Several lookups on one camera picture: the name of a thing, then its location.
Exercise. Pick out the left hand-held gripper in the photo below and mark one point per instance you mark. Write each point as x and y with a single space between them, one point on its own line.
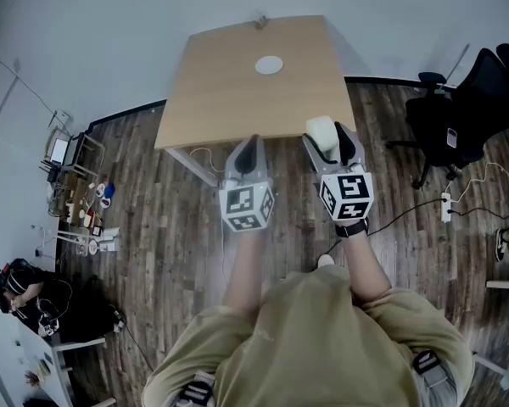
246 204

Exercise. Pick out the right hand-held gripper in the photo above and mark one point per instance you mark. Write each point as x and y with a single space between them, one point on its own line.
348 195

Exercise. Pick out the white item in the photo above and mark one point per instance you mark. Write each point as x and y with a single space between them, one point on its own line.
321 132

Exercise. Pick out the person's left forearm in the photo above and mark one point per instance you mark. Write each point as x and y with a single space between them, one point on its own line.
248 265

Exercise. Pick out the person's right forearm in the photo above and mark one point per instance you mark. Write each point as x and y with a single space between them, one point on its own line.
365 265

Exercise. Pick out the wooden table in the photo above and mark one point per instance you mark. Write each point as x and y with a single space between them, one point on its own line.
237 100

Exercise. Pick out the black wristwatch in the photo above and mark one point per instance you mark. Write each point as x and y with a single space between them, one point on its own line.
353 228

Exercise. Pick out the white round disc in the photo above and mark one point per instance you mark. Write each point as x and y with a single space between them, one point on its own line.
269 65

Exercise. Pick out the person's white shoe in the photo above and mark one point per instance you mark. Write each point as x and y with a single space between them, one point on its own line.
326 260

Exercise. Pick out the black office chair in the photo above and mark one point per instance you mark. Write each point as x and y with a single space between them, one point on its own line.
449 121

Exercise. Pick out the white power strip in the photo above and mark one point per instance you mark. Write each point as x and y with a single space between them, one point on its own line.
445 206

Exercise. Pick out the blue bowl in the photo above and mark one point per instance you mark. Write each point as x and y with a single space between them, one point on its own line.
110 190

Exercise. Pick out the white cardboard box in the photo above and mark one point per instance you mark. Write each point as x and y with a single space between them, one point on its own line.
109 239

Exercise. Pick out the white metal rack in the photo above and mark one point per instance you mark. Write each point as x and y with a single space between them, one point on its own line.
82 151

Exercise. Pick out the wooden crate of clutter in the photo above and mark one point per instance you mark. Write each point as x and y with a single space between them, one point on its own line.
76 197

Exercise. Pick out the red and white round plate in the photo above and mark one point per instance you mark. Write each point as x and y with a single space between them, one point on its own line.
92 247

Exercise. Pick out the laptop with white screen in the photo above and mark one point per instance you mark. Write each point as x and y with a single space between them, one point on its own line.
59 151

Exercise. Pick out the person's tan sweatshirt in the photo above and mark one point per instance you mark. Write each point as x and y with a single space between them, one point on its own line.
305 346

